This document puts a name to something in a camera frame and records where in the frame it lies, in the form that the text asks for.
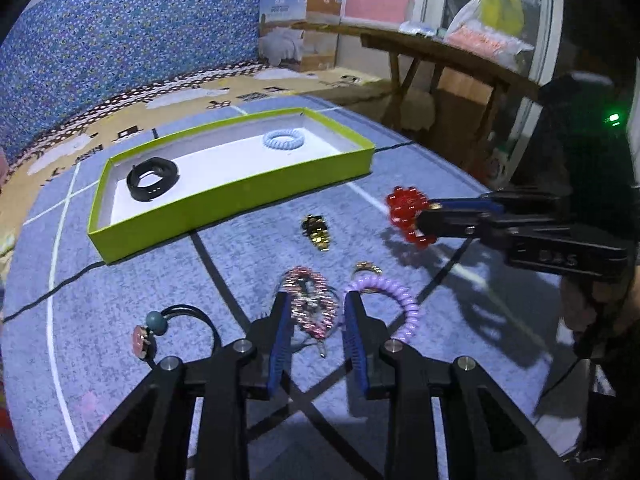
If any blue grey checked mat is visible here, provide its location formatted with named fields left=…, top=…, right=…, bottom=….
left=1, top=110, right=588, bottom=479

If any quilt packaging cardboard box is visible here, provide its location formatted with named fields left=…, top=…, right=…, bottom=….
left=257, top=0, right=343, bottom=73

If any yellow sheep pattern bedsheet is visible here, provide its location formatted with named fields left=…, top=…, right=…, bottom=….
left=1, top=62, right=390, bottom=274

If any black cord bead hair tie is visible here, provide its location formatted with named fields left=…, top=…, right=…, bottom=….
left=131, top=303, right=224, bottom=361

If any green white shallow box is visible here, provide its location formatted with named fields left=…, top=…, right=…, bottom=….
left=88, top=107, right=375, bottom=263

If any red bead bracelet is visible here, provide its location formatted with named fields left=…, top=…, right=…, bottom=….
left=385, top=185, right=437, bottom=250

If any yellow plastic bag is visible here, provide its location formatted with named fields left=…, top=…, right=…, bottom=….
left=480, top=0, right=525, bottom=37

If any purple spiral hair tie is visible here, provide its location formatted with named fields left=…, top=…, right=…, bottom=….
left=344, top=275, right=420, bottom=345

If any light blue spiral hair tie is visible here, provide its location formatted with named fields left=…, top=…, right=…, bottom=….
left=261, top=128, right=307, bottom=151

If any wooden table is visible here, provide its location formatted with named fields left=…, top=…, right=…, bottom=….
left=292, top=22, right=540, bottom=180

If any blue floral headboard cover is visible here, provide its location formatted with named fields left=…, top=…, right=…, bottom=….
left=1, top=0, right=259, bottom=162

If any black smart band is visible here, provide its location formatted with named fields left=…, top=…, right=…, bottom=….
left=126, top=157, right=179, bottom=202

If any right hand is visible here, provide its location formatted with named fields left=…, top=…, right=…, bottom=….
left=560, top=269, right=639, bottom=335

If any pink crystal bracelet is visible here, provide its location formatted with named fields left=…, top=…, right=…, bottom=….
left=278, top=264, right=344, bottom=359

